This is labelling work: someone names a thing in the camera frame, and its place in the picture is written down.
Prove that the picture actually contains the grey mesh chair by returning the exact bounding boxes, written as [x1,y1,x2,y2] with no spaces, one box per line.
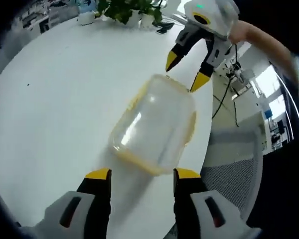
[201,129,265,226]

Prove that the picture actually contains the clear container with yellow clips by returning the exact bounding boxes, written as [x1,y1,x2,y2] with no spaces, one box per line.
[109,74,198,177]

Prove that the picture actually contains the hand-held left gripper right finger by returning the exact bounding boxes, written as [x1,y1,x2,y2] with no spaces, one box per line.
[173,168,260,239]

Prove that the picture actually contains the black cable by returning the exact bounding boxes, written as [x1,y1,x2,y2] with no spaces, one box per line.
[211,42,241,128]

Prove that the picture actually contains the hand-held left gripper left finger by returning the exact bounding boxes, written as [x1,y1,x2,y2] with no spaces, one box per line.
[36,168,113,239]

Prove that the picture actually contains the green potted plant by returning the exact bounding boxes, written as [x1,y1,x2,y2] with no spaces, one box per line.
[96,0,163,28]

